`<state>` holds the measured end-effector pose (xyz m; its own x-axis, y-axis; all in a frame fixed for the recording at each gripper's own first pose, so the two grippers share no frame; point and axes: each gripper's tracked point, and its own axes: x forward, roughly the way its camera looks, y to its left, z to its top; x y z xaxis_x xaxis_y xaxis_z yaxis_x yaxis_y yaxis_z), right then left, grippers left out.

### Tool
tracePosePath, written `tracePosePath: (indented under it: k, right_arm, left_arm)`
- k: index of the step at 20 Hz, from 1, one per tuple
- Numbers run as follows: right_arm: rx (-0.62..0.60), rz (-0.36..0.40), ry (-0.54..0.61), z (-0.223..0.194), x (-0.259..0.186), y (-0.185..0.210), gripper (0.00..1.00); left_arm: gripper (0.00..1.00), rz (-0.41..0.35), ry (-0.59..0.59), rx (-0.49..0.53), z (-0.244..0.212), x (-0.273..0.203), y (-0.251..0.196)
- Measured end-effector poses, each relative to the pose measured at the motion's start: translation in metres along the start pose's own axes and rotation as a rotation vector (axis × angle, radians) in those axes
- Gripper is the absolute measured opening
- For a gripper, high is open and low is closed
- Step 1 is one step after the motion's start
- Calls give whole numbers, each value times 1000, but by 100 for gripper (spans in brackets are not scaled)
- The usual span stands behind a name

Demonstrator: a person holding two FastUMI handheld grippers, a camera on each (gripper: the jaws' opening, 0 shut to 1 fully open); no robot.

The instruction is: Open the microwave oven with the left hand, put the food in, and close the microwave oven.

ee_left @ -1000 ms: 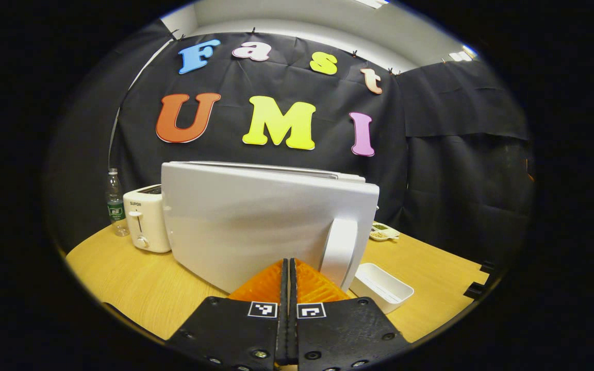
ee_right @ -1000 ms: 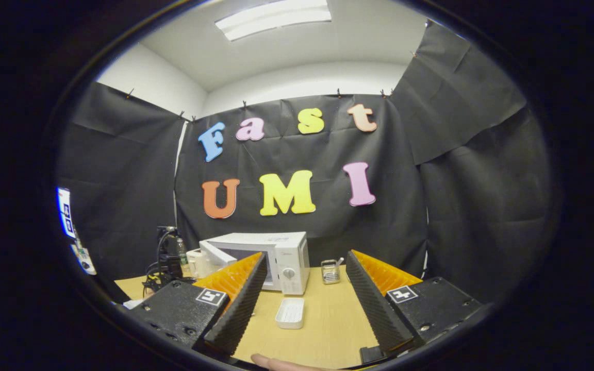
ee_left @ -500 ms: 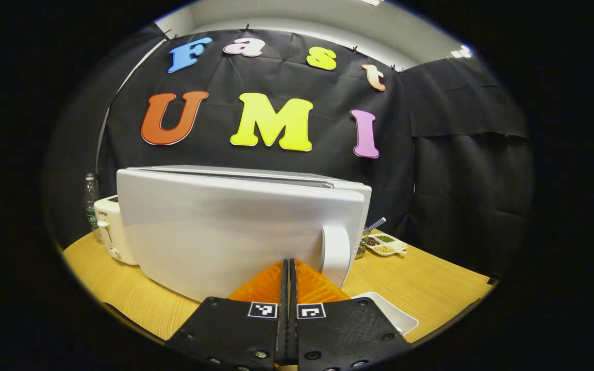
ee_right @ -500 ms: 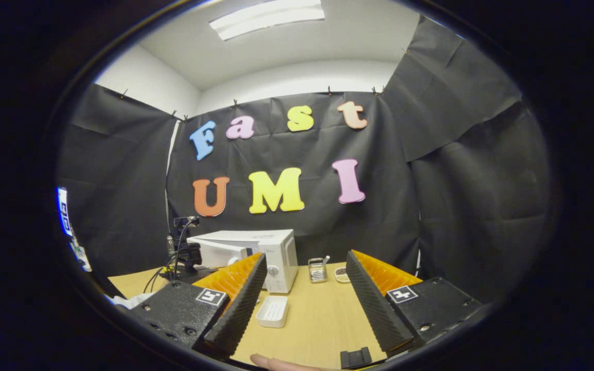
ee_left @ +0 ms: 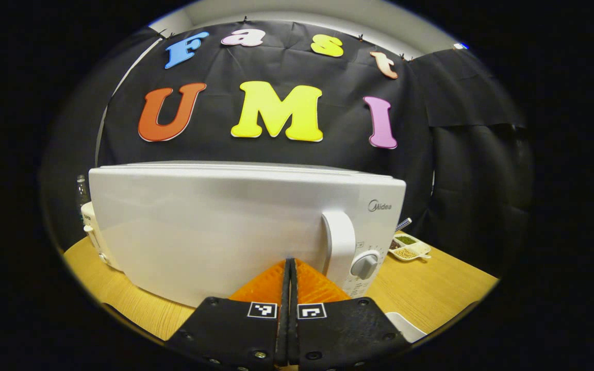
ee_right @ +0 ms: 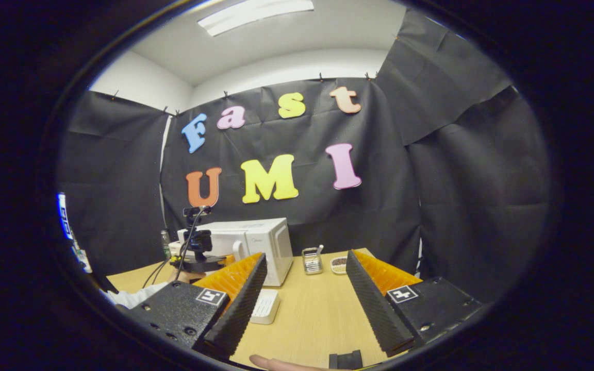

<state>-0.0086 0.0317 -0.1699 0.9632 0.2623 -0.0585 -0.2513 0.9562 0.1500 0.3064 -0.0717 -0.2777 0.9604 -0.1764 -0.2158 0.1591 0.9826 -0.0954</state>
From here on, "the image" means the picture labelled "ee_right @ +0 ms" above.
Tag white microwave oven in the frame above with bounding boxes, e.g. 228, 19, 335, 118
177, 217, 294, 287

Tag clear glass container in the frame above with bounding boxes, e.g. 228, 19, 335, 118
302, 247, 323, 275

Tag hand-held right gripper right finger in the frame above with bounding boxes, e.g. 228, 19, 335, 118
346, 250, 483, 358

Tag ceiling light panel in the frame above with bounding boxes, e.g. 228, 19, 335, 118
197, 0, 315, 37

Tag small white rectangular tray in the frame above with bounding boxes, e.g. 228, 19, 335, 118
250, 289, 281, 325

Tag black backdrop cloth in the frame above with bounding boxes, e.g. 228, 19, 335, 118
56, 8, 550, 305

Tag black camera cable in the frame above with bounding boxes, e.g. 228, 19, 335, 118
142, 206, 210, 288

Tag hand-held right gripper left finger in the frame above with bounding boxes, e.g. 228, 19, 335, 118
131, 252, 268, 361

